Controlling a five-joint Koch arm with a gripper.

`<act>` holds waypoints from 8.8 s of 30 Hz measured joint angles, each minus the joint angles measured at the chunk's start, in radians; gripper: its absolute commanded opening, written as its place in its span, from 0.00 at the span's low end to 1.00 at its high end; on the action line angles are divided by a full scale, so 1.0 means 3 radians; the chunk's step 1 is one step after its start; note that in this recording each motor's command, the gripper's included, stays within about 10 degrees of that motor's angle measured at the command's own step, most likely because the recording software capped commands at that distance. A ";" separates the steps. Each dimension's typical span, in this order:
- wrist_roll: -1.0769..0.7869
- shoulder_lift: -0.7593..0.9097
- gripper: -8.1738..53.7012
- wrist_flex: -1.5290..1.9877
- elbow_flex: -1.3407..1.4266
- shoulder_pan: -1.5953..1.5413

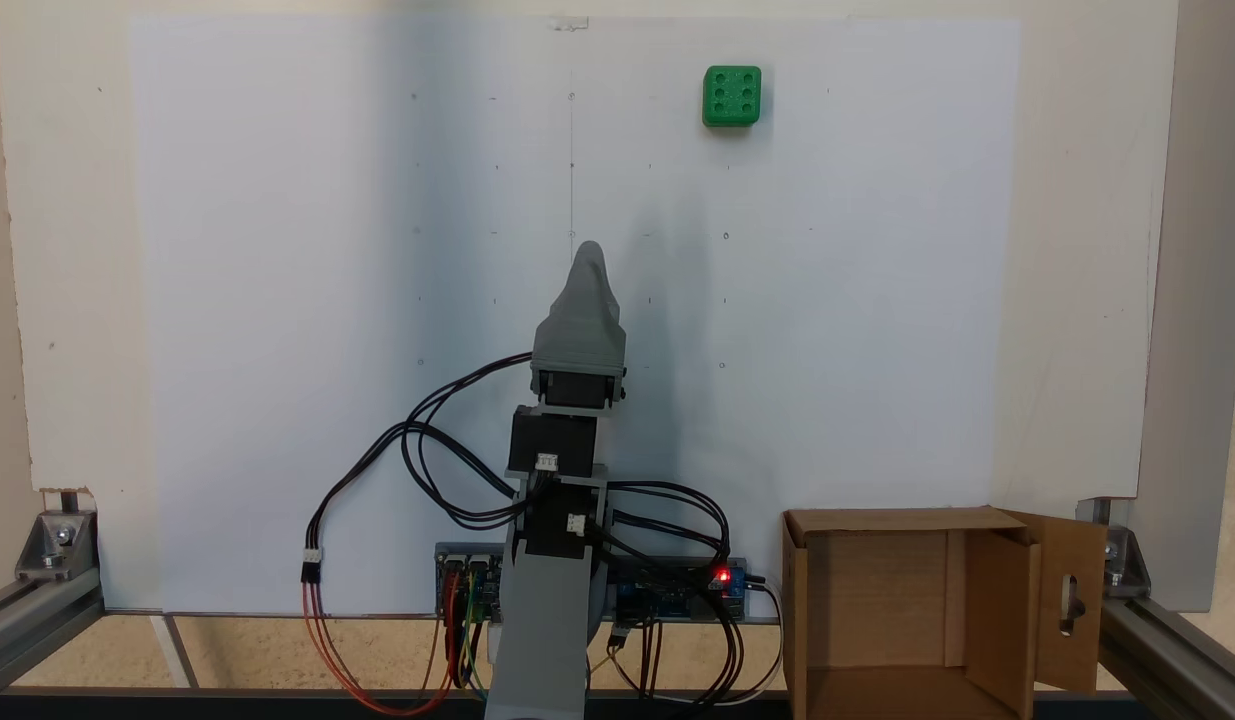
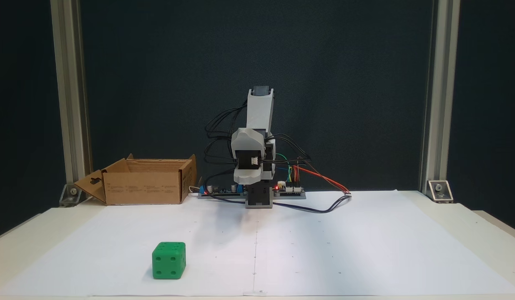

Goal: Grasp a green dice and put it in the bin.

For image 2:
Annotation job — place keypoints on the green dice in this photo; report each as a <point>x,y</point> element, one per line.
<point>169,260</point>

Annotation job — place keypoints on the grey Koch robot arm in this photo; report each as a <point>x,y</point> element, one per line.
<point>260,112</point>

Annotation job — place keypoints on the blue power board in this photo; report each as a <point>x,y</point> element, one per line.
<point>224,191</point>

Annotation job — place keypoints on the grey mounting plate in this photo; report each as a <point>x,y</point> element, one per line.
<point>232,196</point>

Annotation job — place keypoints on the dark controller board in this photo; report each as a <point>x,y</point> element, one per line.
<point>292,189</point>

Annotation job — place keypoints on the brown cardboard box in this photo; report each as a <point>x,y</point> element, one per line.
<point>144,187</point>

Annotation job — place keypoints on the white paper sheet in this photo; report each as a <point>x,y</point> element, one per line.
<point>324,250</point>

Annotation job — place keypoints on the clear tape piece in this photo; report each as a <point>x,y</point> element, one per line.
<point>255,294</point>

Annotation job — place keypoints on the metal corner bracket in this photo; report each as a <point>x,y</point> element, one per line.
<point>74,196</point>
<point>440,191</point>

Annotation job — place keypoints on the aluminium frame post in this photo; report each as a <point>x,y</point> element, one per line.
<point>67,83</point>
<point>443,83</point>

